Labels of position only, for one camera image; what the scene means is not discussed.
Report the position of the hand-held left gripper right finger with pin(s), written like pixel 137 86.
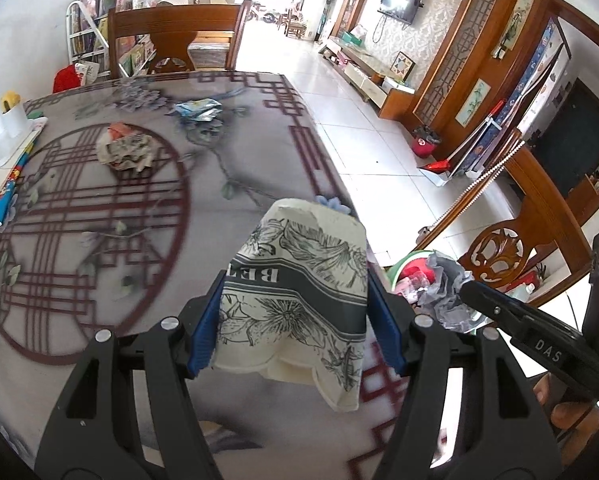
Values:
pixel 387 330

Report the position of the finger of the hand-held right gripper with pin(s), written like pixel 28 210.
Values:
pixel 529 332

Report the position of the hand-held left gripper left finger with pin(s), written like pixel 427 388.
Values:
pixel 204 330

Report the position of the green trash bin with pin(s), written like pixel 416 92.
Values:
pixel 397 265

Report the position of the grey paper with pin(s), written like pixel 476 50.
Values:
pixel 444 290

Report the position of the floral paper cup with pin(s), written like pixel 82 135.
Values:
pixel 289 285

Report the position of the person's right hand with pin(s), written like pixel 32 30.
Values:
pixel 569 415

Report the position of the carved wooden chair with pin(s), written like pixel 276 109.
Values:
pixel 544 195

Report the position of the white beaded strip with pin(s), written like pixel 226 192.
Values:
pixel 479 180

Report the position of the red dustpan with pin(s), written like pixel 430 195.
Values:
pixel 437 166

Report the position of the dark door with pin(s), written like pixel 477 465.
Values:
pixel 569 130

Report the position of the red waste bin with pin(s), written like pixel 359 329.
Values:
pixel 424 146

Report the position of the crumpled floral paper wad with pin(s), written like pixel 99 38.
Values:
pixel 124 152

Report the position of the crumpled blue snack packet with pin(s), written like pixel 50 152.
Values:
pixel 197 109

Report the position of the wooden television cabinet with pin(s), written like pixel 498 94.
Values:
pixel 394 105

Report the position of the blue printed packet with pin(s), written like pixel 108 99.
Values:
pixel 4 195

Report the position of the colourful tall poster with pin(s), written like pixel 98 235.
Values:
pixel 539 70

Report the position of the framed geometric picture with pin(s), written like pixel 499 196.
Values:
pixel 403 66

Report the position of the white plastic container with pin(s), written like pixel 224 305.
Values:
pixel 12 125

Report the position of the red bag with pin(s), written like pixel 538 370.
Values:
pixel 65 80

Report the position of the wooden lattice partition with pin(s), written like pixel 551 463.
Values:
pixel 459 45

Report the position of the yellow plastic item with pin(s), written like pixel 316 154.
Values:
pixel 10 100

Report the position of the plain-backed wooden chair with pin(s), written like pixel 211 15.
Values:
pixel 174 22

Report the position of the white book rack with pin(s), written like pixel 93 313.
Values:
pixel 87 35

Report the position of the slatted wooden chairs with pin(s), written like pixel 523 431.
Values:
pixel 294 22

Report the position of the small bicycle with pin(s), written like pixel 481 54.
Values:
pixel 267 15

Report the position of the bamboo wall painting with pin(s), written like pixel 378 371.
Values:
pixel 474 102

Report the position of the tall flower wall painting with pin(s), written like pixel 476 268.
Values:
pixel 514 22

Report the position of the wall television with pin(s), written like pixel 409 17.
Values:
pixel 397 2

